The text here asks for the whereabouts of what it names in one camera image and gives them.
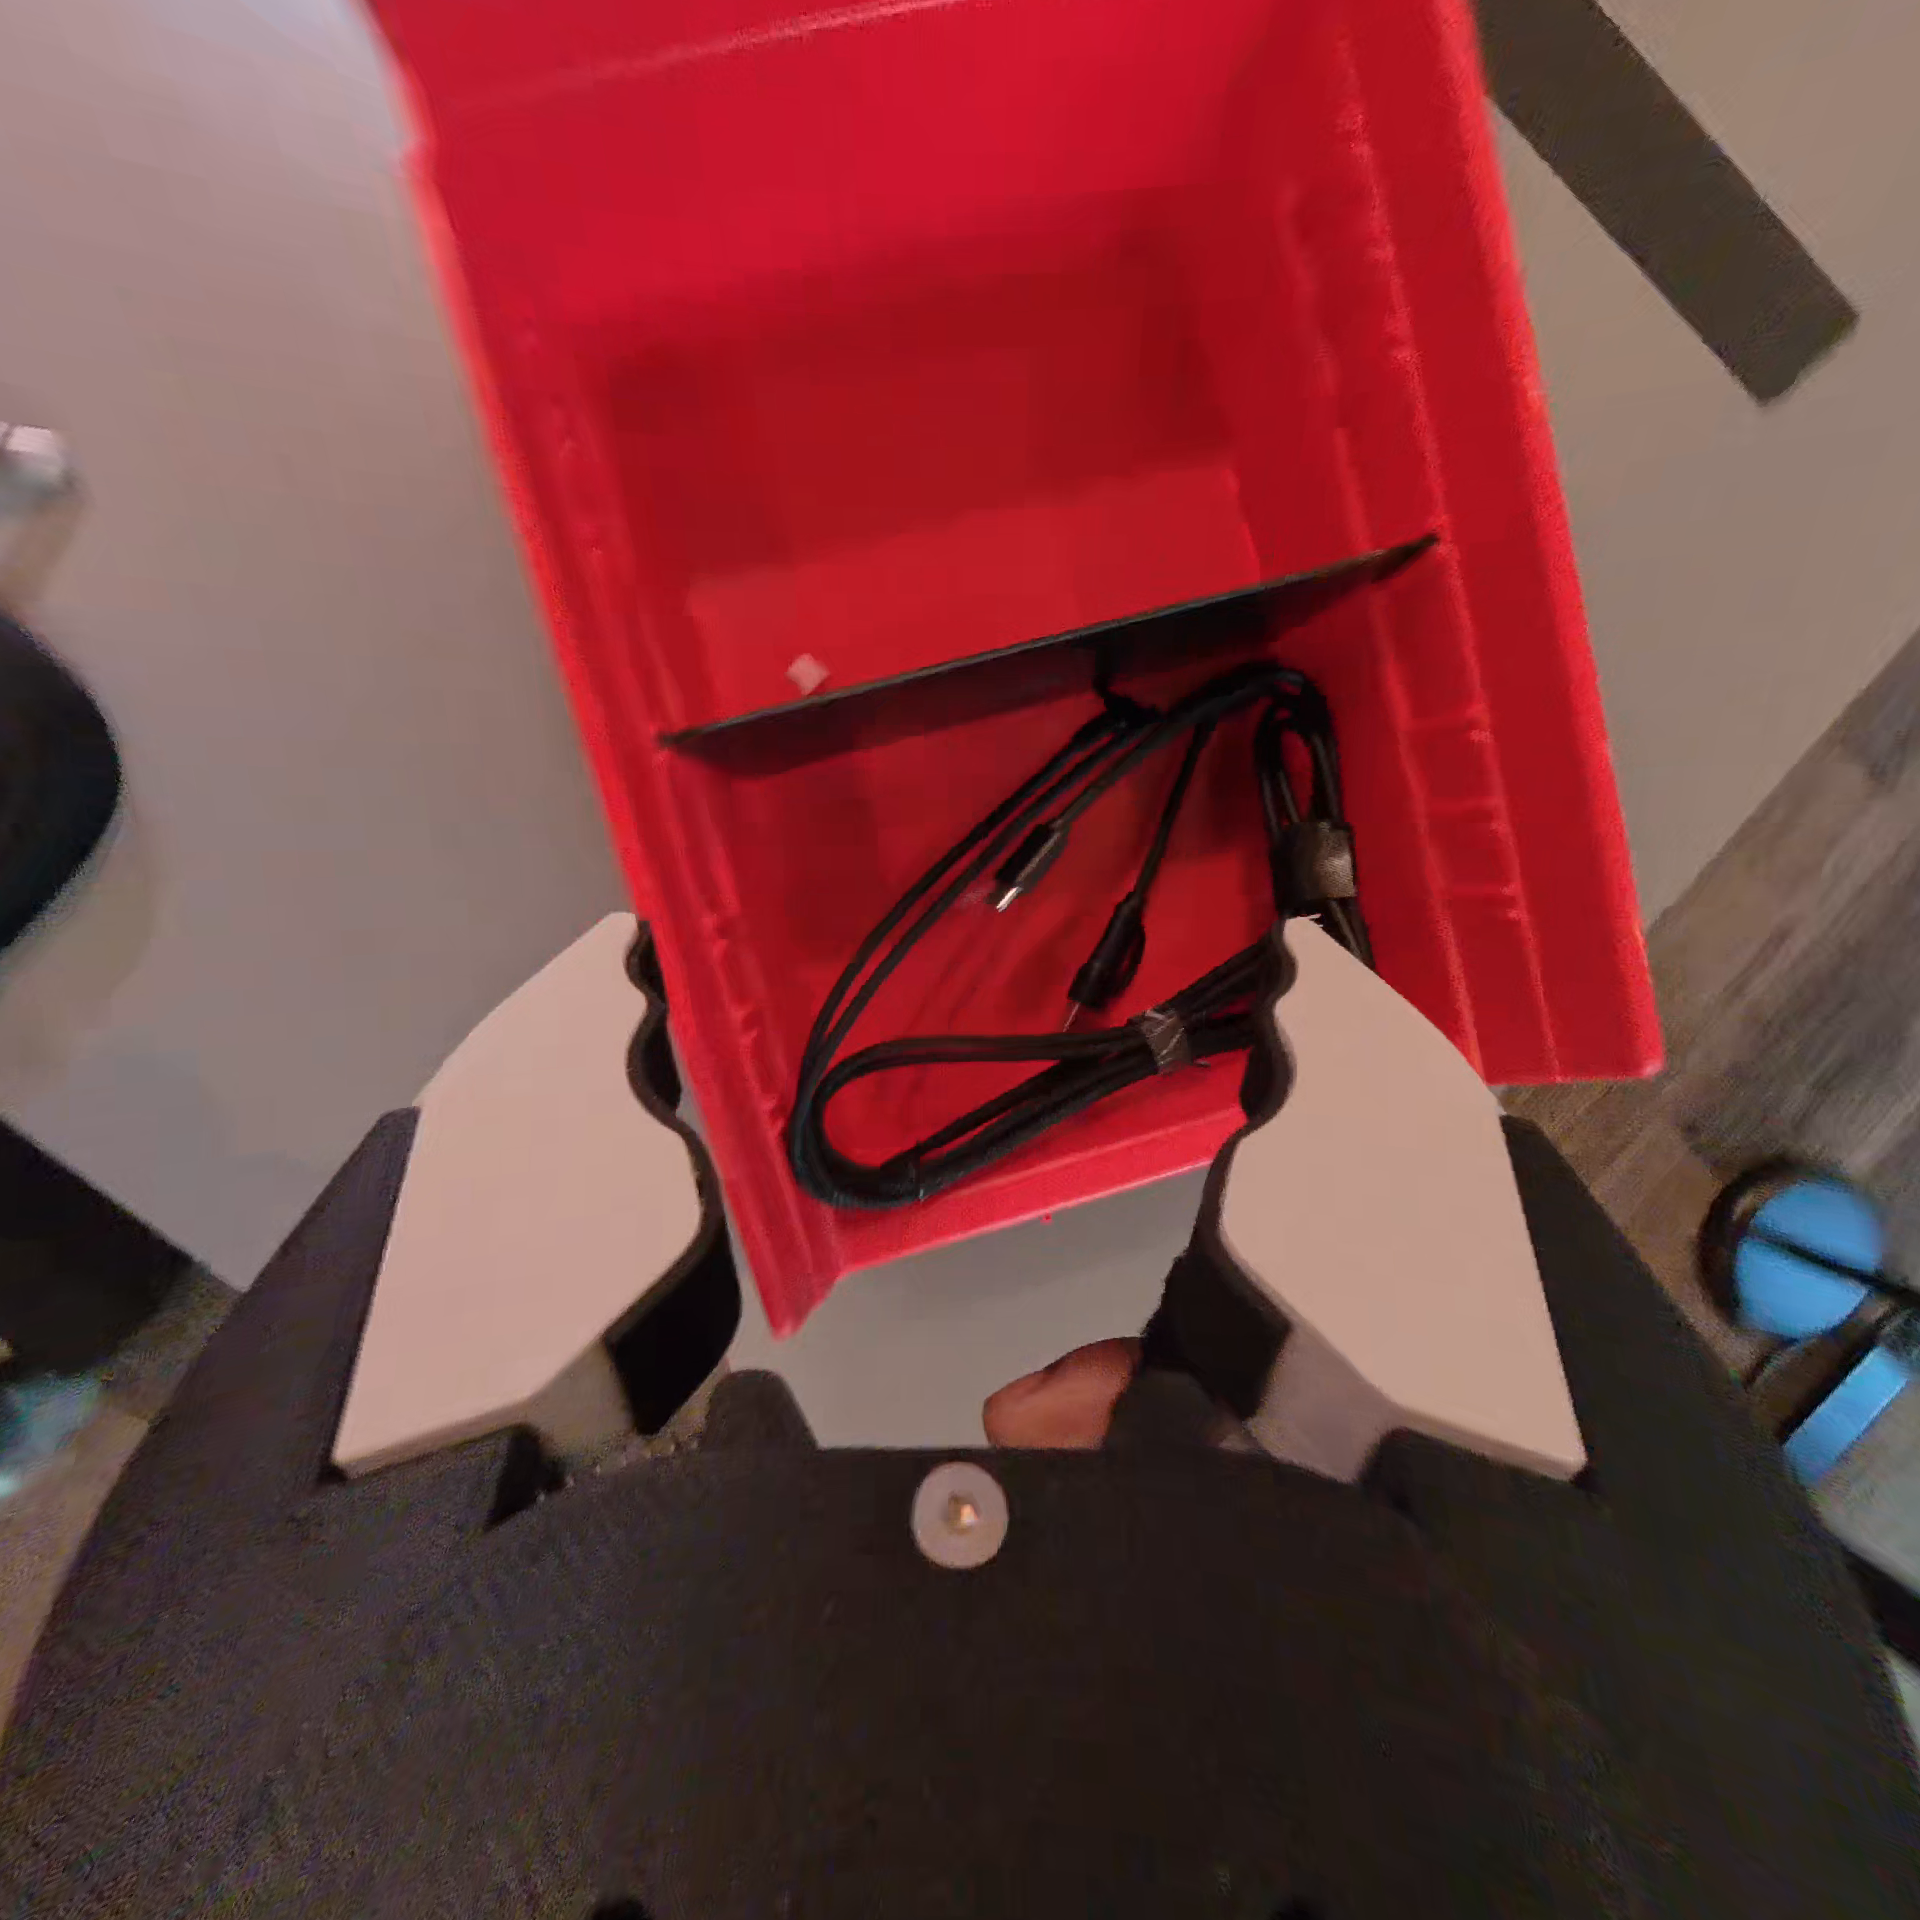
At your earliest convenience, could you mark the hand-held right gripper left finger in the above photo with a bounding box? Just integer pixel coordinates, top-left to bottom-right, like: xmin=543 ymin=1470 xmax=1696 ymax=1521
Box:
xmin=328 ymin=907 xmax=744 ymax=1484

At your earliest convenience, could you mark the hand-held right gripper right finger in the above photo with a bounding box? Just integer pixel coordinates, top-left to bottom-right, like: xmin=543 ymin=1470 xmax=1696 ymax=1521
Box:
xmin=1142 ymin=915 xmax=1594 ymax=1490

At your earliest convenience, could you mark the red plastic bin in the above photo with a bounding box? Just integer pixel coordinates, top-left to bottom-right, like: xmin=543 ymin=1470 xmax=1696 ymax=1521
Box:
xmin=363 ymin=0 xmax=1670 ymax=1340

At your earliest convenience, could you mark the person's right hand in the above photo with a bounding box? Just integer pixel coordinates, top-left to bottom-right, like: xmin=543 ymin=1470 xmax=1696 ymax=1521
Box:
xmin=983 ymin=1336 xmax=1144 ymax=1451

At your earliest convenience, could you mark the blue black stand base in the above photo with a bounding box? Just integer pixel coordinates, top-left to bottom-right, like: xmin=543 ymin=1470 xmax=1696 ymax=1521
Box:
xmin=1703 ymin=1170 xmax=1920 ymax=1496

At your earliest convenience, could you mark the dark blurred object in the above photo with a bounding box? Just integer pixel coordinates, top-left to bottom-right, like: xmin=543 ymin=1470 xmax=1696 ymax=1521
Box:
xmin=0 ymin=615 xmax=126 ymax=952

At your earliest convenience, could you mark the black tape strip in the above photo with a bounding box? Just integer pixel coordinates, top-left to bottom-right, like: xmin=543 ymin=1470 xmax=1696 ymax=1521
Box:
xmin=1476 ymin=0 xmax=1862 ymax=404

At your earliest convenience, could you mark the black coiled cable bundle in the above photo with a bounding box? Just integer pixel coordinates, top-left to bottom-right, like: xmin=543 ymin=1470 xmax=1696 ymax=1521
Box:
xmin=787 ymin=662 xmax=1373 ymax=1209

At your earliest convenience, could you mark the black usb-c cable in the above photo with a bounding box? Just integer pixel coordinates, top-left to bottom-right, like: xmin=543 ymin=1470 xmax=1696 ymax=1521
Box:
xmin=1066 ymin=720 xmax=1215 ymax=1039
xmin=983 ymin=705 xmax=1142 ymax=922

